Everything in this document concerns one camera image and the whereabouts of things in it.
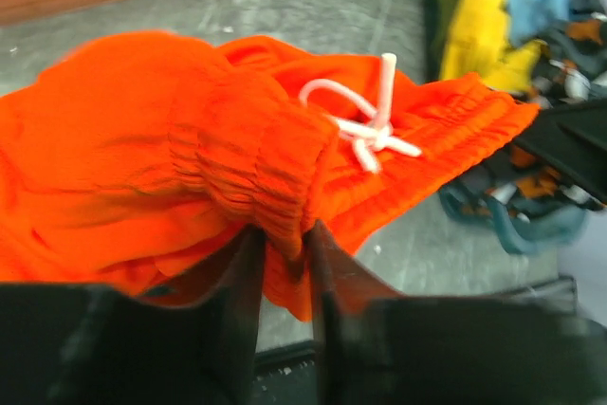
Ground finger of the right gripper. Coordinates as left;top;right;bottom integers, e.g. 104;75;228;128
514;99;606;204

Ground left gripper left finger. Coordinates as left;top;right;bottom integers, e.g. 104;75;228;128
141;227;266;404

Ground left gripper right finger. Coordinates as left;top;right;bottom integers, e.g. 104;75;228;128
305;220;401;404

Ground orange shorts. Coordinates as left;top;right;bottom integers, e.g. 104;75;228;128
1;31;539;322

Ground camouflage patterned shorts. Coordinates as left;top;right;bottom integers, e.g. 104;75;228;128
454;0;607;221

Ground yellow garment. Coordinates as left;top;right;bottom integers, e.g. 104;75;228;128
439;0;543;93

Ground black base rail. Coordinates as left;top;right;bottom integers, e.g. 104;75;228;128
254;275;578;379

